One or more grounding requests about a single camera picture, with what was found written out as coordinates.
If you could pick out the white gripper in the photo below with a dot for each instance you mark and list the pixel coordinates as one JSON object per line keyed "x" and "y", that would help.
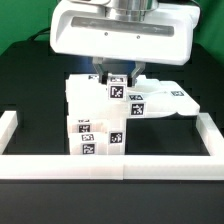
{"x": 96, "y": 28}

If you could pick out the white tagged cube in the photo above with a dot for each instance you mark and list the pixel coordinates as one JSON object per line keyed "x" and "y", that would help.
{"x": 117, "y": 87}

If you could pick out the white chair back frame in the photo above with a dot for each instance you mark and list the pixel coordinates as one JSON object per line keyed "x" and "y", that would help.
{"x": 149, "y": 98}

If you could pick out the white chair seat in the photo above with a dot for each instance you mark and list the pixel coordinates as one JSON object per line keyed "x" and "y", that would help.
{"x": 115, "y": 129}

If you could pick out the white right fence rail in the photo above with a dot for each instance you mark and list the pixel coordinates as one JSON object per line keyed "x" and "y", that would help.
{"x": 210, "y": 135}

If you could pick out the white fence rail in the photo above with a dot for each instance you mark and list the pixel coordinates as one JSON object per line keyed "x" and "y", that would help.
{"x": 210, "y": 135}
{"x": 8, "y": 124}
{"x": 111, "y": 167}

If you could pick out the white left fence rail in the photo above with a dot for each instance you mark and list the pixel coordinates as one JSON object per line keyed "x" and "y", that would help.
{"x": 8, "y": 124}

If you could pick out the white front fence rail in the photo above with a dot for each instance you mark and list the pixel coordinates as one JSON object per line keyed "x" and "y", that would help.
{"x": 111, "y": 167}

